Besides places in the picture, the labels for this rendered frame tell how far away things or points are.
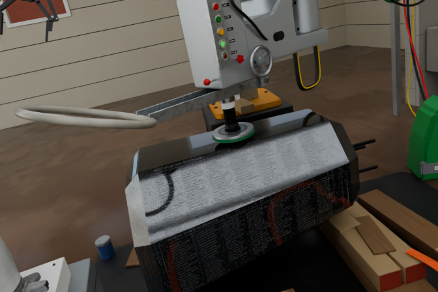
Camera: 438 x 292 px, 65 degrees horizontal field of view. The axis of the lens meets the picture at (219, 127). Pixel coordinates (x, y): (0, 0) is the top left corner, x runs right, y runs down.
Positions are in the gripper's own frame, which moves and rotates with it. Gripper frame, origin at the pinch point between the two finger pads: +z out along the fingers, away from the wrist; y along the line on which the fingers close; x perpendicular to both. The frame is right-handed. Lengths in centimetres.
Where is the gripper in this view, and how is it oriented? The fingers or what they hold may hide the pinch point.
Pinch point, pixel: (24, 34)
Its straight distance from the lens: 137.5
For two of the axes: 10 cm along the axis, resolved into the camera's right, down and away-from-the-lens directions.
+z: -1.1, 9.9, 0.8
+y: 9.0, 0.6, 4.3
